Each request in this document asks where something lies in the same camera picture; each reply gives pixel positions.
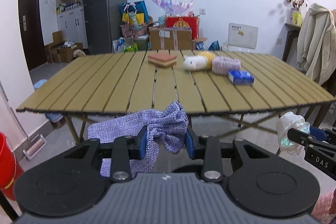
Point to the red gift box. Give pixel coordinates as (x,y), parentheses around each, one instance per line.
(189,22)

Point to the tan folding camping table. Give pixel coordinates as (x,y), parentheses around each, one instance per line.
(124,83)

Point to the dried flower bouquet vase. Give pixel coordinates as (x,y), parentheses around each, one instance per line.
(296,18)

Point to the red plastic bucket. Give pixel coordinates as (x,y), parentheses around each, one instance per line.
(10,169)

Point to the dark brown door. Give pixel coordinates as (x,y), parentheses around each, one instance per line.
(31,33)

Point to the blue gift bag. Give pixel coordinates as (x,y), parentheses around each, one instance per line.
(134,13)

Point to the beige hooded jacket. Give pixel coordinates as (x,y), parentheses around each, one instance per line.
(319,14)

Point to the pink layered sponge block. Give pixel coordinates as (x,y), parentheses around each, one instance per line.
(162,59)

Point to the white alpaca plush toy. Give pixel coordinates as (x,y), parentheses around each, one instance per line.
(202,61)

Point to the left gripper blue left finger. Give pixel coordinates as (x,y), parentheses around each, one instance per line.
(141,143)

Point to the dark wooden chair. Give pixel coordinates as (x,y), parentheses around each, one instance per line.
(316,52)

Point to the iridescent ribbon decoration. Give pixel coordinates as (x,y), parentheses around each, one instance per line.
(174,7)

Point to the pink fluffy headband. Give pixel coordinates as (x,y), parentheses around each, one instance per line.
(221,65)

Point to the open cardboard box floor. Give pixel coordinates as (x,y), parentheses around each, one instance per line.
(61,50)

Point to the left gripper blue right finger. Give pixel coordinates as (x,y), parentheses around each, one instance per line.
(189,143)

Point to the white floor squeegee mop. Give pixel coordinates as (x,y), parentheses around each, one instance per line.
(19,128)

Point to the blue handkerchief tissue pack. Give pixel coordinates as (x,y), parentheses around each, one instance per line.
(241,78)

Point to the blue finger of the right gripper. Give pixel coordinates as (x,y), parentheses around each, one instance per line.
(298,136)
(319,133)

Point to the clear plastic bag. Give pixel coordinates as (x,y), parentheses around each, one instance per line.
(287,126)

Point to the large cardboard box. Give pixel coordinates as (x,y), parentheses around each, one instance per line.
(172,39)

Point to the purple knitted cloth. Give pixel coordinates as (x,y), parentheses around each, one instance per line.
(167,127)

